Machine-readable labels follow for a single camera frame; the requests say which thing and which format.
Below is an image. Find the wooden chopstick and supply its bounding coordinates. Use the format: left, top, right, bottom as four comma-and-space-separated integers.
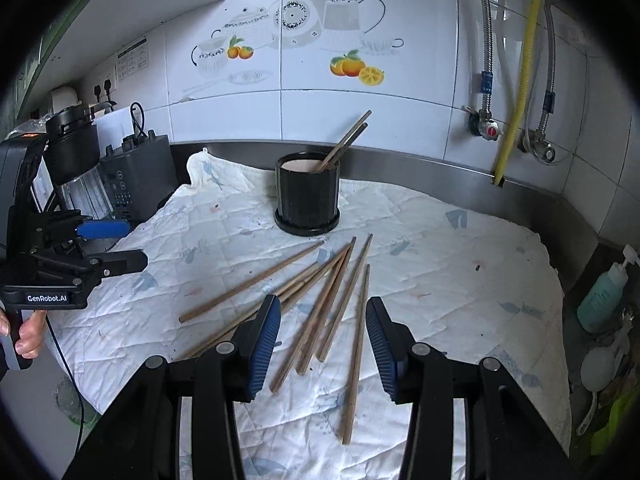
270, 237, 356, 393
317, 233, 373, 362
177, 263, 320, 361
178, 240, 323, 323
319, 122, 368, 171
342, 264, 370, 445
281, 243, 352, 314
296, 248, 352, 375
316, 110, 372, 172

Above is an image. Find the person left hand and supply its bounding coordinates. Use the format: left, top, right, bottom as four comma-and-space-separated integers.
0, 309, 47, 360

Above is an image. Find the black blender base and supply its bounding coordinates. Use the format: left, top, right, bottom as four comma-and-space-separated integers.
99, 130, 178, 224

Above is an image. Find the glass blender jar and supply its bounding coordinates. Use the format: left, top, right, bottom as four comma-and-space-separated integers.
43, 101, 115, 220

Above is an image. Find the white plastic ladle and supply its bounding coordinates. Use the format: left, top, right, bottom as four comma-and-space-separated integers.
576, 324, 630, 437

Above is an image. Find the teal soap pump bottle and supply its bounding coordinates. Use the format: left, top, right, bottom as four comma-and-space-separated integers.
577, 245, 639, 334

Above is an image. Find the white quilted cloth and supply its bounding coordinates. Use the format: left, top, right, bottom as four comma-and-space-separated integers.
50, 151, 572, 479

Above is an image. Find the black ribbed utensil holder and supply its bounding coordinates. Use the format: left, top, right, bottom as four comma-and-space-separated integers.
274, 152, 341, 236

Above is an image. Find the chrome water valve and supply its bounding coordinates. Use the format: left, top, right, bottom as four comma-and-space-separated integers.
518, 130, 556, 165

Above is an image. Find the black power cable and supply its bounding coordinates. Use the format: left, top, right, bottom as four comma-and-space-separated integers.
129, 101, 149, 141

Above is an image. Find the wall power socket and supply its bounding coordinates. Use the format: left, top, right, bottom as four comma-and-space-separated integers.
92, 73, 117, 102

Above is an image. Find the white wall shelf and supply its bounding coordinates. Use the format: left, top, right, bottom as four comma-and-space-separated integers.
13, 0, 217, 116

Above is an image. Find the red handle water valve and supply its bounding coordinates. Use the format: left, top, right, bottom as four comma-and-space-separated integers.
462, 106, 501, 141

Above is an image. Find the right braided metal hose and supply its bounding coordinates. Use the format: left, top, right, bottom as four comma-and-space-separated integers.
524, 0, 564, 146

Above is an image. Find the braided metal hose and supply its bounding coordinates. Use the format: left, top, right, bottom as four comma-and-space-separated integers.
472, 0, 499, 122
524, 0, 564, 146

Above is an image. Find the left braided metal hose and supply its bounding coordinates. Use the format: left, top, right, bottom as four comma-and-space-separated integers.
472, 0, 499, 122

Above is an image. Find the yellow gas hose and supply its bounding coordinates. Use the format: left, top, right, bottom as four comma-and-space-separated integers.
490, 0, 545, 188

